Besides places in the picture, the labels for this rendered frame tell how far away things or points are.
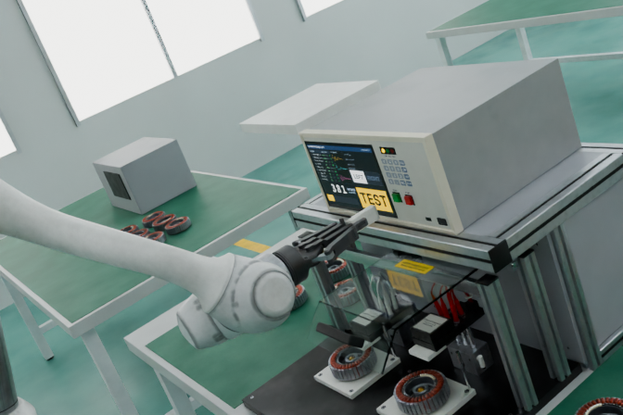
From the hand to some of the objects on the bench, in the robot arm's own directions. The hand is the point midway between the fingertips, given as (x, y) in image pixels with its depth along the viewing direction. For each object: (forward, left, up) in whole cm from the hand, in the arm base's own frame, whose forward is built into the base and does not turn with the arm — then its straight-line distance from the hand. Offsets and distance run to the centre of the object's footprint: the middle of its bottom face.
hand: (362, 220), depth 153 cm
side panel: (+31, -26, -46) cm, 62 cm away
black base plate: (-1, +12, -42) cm, 44 cm away
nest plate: (-4, 0, -41) cm, 42 cm away
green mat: (+32, +72, -38) cm, 87 cm away
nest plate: (0, +24, -39) cm, 46 cm away
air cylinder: (+10, -2, -42) cm, 43 cm away
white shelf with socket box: (+71, +91, -36) cm, 121 cm away
